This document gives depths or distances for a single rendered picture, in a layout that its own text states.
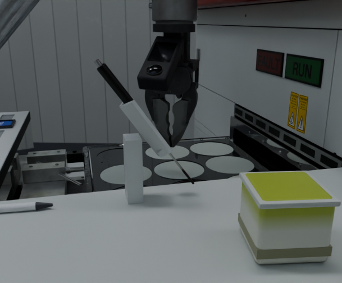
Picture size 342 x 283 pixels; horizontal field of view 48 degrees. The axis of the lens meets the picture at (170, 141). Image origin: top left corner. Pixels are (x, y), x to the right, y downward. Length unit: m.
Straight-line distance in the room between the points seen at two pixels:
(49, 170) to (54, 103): 2.76
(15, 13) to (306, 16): 0.70
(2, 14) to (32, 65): 2.47
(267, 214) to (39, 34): 3.23
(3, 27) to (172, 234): 0.80
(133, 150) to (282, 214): 0.19
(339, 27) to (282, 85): 0.19
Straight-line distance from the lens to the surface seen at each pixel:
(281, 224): 0.37
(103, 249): 0.41
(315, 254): 0.40
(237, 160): 0.83
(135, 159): 0.47
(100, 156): 0.86
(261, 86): 0.89
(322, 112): 0.70
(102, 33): 3.35
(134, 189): 0.48
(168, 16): 0.63
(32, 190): 0.77
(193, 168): 0.77
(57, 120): 3.57
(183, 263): 0.38
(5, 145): 0.79
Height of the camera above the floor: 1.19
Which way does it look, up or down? 18 degrees down
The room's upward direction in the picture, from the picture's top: straight up
